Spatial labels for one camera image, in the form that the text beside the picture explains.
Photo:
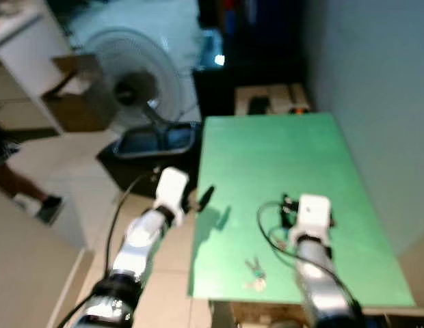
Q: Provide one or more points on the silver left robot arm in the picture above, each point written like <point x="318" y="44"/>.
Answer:
<point x="140" y="239"/>

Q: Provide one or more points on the green plastic table sheet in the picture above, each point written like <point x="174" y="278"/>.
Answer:
<point x="280" y="150"/>

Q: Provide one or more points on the black bin with blue liner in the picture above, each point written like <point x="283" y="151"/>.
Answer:
<point x="130" y="171"/>

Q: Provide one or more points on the key bunch with teal tag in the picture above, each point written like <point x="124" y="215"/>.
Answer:
<point x="255" y="273"/>

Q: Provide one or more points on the orange and black tool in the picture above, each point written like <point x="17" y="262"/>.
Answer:
<point x="299" y="108"/>

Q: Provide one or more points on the black device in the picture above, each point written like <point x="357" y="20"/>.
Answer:
<point x="260" y="106"/>

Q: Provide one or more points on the flat cardboard box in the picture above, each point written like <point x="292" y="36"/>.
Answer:
<point x="280" y="92"/>

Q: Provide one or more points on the black standing fan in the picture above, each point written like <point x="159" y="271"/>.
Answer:
<point x="133" y="89"/>

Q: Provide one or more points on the black cabinet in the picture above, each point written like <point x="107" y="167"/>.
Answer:
<point x="267" y="55"/>

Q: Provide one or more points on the open cardboard box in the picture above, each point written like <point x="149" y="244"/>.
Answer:
<point x="75" y="102"/>

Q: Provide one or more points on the person in black shorts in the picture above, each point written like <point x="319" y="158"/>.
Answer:
<point x="14" y="181"/>

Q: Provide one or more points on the white shelf unit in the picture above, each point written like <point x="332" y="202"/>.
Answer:
<point x="27" y="55"/>

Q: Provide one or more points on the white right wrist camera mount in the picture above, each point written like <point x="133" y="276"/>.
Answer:
<point x="313" y="212"/>

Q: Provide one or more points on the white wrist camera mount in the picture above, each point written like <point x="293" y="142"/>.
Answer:
<point x="313" y="212"/>
<point x="171" y="188"/>

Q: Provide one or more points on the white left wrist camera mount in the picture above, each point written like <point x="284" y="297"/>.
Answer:
<point x="171" y="188"/>

